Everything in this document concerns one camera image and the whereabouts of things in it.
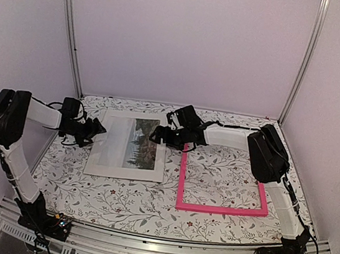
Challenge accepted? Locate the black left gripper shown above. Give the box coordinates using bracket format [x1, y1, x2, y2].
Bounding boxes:
[65, 114, 108, 150]

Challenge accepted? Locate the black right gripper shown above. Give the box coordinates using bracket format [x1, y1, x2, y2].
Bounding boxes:
[148, 122, 191, 151]

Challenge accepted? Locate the matted landscape photo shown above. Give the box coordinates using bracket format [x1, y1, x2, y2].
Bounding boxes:
[83, 109, 167, 183]

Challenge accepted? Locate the pink picture frame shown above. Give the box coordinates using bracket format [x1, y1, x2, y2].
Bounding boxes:
[175, 144, 269, 217]

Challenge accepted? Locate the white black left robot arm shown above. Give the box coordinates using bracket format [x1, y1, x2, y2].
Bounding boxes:
[0, 89, 106, 232]

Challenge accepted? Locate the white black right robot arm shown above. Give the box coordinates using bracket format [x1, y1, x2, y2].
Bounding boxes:
[149, 105, 311, 254]

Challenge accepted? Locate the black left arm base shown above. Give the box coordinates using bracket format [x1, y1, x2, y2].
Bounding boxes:
[17, 208, 72, 242]

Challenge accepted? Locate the floral patterned table mat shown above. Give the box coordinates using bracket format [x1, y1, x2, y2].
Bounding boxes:
[13, 86, 331, 254]

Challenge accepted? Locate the aluminium right corner post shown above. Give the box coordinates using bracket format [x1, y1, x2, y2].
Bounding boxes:
[277, 0, 330, 127]

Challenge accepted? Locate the aluminium corner post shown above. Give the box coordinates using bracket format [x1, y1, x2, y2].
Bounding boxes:
[277, 0, 330, 127]
[63, 0, 83, 98]

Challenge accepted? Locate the aluminium left corner post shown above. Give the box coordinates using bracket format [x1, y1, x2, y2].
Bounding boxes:
[63, 0, 83, 98]

